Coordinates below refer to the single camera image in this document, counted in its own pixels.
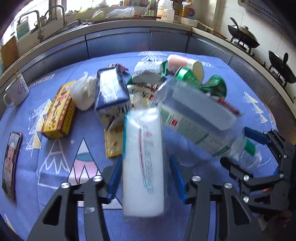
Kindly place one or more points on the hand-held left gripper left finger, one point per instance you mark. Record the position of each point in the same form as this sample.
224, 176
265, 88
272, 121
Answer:
115, 176

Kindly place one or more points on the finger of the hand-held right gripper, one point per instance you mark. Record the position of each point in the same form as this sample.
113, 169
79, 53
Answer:
233, 167
254, 136

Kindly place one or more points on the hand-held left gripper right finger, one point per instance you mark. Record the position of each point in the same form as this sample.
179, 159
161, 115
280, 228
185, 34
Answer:
177, 179

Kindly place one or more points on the white cotton pad pack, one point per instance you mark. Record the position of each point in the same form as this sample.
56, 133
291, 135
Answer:
142, 162

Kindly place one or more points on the clear bottle with green label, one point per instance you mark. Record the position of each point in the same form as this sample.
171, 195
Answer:
196, 132

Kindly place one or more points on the white plastic bag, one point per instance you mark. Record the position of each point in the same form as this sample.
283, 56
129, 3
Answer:
83, 92

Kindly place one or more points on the crushed green can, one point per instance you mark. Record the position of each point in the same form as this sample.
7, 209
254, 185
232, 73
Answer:
187, 75

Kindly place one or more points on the yellow packet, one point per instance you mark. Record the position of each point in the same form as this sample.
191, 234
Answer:
113, 143

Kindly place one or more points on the blue printed tablecloth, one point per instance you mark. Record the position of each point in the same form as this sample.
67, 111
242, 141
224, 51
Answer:
69, 143

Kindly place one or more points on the green foil wrapper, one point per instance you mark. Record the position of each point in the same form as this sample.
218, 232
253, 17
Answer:
216, 87

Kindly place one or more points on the gas stove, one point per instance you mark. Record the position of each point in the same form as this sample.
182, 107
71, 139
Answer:
254, 54

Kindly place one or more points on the yellow and red box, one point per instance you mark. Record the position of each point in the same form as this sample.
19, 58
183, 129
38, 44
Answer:
60, 109

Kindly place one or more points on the blue milk carton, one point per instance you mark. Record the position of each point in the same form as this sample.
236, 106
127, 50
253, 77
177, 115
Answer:
111, 88

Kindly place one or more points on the black wok with lid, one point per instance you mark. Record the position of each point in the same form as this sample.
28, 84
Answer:
245, 37

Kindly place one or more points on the smartphone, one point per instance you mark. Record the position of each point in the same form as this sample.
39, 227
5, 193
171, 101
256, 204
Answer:
11, 162

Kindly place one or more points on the pink paper cup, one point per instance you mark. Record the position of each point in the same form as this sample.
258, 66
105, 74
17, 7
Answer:
178, 61

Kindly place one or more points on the small red wrapper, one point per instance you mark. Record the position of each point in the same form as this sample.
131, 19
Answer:
123, 68

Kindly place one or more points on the white green wrapped packet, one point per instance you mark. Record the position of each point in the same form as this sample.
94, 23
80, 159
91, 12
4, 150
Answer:
148, 71

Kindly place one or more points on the range hood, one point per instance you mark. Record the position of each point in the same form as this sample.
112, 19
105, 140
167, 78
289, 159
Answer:
261, 10

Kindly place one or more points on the white mug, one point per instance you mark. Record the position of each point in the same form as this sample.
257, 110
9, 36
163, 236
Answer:
19, 90

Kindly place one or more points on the white rectangular dish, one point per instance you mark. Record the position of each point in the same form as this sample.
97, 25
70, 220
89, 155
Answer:
189, 21

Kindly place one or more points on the grey kitchen cabinet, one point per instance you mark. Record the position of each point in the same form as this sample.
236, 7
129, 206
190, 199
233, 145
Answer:
115, 39

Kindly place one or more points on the yellow cooking oil bottle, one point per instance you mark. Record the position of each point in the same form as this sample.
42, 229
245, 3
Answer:
183, 8

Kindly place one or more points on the white plastic jug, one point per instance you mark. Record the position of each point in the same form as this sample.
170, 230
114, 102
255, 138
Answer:
165, 11

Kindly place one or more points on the dark sauce bottle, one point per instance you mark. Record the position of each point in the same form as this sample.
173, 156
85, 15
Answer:
152, 10

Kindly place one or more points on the wooden cutting board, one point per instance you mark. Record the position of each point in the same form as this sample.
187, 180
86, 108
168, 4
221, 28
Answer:
9, 52

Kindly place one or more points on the clear plastic bag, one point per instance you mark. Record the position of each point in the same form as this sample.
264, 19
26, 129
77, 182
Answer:
120, 12

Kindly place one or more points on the square metal faucet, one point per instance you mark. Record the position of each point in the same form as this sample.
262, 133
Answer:
39, 30

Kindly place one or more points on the arched metal faucet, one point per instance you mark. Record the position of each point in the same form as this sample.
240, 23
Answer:
64, 18

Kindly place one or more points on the white and blue container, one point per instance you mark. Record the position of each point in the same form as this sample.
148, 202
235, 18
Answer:
23, 29

